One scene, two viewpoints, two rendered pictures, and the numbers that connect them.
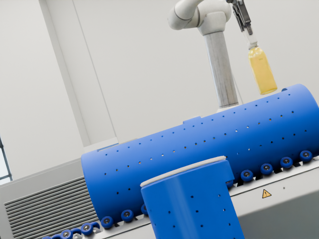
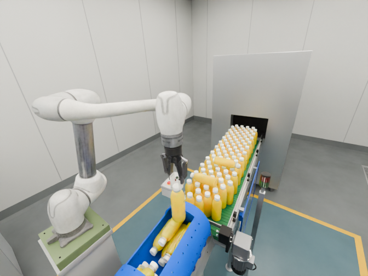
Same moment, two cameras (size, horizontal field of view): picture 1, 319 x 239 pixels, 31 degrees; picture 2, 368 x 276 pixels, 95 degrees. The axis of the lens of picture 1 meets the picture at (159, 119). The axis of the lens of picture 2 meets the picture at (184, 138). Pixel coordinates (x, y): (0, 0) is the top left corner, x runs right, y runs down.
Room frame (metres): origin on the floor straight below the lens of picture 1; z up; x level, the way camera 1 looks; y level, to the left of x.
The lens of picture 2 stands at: (1.77, 0.06, 1.99)
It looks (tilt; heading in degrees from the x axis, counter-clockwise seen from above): 25 degrees down; 303
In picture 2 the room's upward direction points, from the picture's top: 3 degrees counter-clockwise
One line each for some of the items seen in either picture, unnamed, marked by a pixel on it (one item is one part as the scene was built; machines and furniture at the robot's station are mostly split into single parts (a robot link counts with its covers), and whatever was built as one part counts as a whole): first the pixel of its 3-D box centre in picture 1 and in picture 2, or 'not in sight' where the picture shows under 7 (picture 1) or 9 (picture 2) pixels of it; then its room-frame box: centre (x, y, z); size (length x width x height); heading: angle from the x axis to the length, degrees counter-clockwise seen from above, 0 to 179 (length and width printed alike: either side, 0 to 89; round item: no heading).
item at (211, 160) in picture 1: (182, 171); not in sight; (1.75, -0.02, 1.03); 0.28 x 0.28 x 0.01
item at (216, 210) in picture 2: not in sight; (216, 208); (2.08, -0.79, 1.00); 0.07 x 0.07 x 0.19
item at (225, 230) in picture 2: not in sight; (224, 235); (1.97, -0.65, 0.95); 0.10 x 0.07 x 0.10; 2
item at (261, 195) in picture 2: not in sight; (252, 240); (1.82, -1.00, 0.55); 0.04 x 0.04 x 1.10; 2
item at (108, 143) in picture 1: (102, 148); not in sight; (3.92, 0.44, 1.48); 0.24 x 0.12 x 0.08; 94
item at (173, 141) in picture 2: not in sight; (172, 137); (2.15, -0.43, 1.70); 0.09 x 0.09 x 0.06
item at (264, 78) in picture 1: (260, 68); (178, 203); (2.15, -0.43, 1.33); 0.07 x 0.07 x 0.19
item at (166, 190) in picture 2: not in sight; (173, 184); (2.46, -0.79, 1.05); 0.20 x 0.10 x 0.10; 92
